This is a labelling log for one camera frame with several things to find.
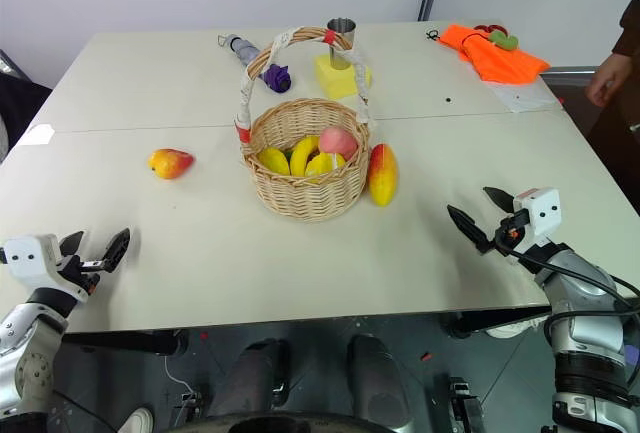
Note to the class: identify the red yellow mango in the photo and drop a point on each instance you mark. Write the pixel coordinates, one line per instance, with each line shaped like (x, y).
(383, 175)

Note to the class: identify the white shoe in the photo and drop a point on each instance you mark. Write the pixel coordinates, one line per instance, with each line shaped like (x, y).
(136, 420)

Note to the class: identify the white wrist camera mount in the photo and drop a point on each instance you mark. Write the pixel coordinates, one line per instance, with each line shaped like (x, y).
(35, 260)
(542, 213)

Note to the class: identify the pink peach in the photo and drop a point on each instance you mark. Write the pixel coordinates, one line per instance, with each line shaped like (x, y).
(338, 142)

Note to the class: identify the grey purple folded umbrella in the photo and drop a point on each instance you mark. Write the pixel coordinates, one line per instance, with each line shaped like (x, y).
(277, 76)

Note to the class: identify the steel cup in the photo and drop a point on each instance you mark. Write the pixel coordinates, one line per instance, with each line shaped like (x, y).
(342, 35)

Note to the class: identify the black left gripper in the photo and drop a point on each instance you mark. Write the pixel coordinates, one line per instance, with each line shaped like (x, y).
(80, 273)

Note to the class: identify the grey side table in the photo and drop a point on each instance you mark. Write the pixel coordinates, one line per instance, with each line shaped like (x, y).
(570, 75)

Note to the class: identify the pale yellow banana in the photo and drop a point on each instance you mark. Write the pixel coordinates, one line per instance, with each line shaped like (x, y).
(322, 165)

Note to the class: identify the small yellow banana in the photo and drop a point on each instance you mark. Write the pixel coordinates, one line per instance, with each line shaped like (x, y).
(272, 159)

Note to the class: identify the person's brown sleeve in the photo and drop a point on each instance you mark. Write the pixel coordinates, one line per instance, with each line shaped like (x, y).
(631, 18)

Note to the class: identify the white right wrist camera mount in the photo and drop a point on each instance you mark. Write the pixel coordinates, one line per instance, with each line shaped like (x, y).
(542, 213)

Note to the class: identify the white paper sheet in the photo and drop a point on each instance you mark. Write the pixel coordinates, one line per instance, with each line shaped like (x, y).
(530, 95)

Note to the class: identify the green red toy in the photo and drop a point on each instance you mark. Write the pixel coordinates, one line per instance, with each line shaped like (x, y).
(505, 39)

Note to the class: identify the white paper scrap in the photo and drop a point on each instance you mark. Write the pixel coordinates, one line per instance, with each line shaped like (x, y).
(37, 134)

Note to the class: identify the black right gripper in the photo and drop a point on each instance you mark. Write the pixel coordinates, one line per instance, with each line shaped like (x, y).
(512, 230)

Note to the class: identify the dark rounded shape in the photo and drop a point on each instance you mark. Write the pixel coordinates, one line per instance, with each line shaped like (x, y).
(250, 378)
(377, 378)

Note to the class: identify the orange cloth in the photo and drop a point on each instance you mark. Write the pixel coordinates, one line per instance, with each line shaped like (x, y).
(500, 60)

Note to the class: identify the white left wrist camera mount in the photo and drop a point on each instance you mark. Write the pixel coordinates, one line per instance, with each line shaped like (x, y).
(35, 260)

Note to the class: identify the black table frame bar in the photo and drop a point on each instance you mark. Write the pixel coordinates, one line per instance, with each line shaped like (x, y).
(125, 342)

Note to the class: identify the large yellow banana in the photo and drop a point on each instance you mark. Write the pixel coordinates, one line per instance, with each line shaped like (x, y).
(301, 152)

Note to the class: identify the yellow sponge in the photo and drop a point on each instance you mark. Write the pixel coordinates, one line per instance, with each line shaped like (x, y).
(335, 80)

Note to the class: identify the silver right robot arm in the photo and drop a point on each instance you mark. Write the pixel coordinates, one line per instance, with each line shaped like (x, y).
(590, 333)

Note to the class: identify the red-yellow mango on table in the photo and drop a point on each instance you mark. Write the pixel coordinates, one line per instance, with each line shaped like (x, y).
(170, 163)

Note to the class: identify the person's bare hand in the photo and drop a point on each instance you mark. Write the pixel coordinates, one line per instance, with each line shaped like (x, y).
(607, 80)

